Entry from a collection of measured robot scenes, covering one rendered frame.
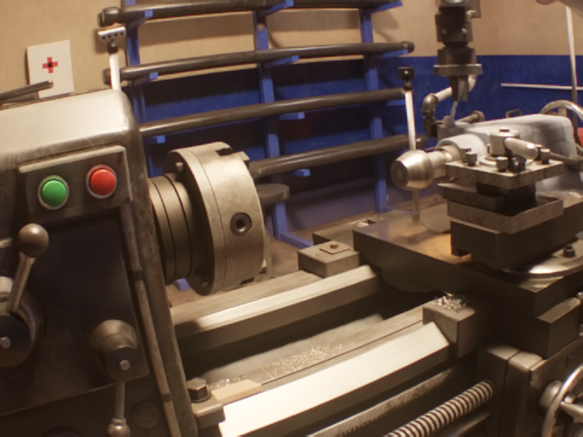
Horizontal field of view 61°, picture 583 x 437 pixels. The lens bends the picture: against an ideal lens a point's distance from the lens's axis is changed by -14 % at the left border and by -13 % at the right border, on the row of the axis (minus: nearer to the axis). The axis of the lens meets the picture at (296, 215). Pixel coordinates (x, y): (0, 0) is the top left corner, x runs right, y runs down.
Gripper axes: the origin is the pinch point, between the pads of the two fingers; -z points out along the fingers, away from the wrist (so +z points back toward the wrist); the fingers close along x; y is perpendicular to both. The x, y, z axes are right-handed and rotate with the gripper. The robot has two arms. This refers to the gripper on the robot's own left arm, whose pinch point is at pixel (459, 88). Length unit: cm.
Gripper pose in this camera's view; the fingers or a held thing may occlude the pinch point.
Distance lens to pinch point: 131.9
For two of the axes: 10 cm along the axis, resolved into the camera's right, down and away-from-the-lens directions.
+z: -1.0, -9.6, -2.6
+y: -2.4, -2.3, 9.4
